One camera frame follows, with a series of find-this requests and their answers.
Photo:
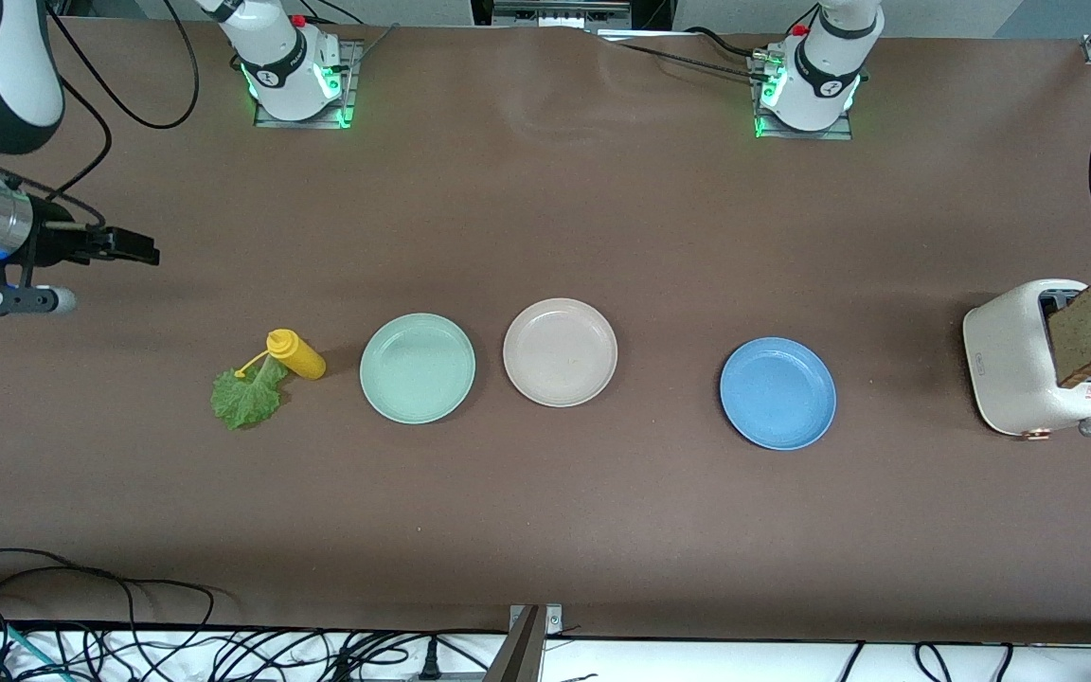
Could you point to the black equipment box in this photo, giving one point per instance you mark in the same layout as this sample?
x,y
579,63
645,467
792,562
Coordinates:
x,y
569,11

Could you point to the black power plug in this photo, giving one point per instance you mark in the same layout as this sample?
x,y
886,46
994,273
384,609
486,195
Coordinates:
x,y
429,661

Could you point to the yellow mustard squeeze bottle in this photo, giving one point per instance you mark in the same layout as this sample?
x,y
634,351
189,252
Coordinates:
x,y
299,358

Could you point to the aluminium profile post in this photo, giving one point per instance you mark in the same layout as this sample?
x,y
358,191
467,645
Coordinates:
x,y
522,654

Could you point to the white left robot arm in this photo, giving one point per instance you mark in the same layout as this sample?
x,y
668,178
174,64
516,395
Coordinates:
x,y
825,57

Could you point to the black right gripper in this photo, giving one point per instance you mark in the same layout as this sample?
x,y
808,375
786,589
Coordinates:
x,y
55,243

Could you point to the blue plate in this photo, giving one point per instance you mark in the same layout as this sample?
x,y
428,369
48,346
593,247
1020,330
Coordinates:
x,y
778,393

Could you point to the white two-slot toaster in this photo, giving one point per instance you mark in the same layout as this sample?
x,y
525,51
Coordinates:
x,y
1010,369

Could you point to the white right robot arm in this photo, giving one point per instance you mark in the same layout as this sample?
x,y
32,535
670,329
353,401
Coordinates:
x,y
280,57

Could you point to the green lettuce leaf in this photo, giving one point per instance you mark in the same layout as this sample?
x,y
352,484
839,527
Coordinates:
x,y
242,403

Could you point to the beige plate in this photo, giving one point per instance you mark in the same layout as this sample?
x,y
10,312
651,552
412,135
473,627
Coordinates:
x,y
560,352

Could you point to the mint green plate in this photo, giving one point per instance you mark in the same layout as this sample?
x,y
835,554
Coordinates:
x,y
418,369

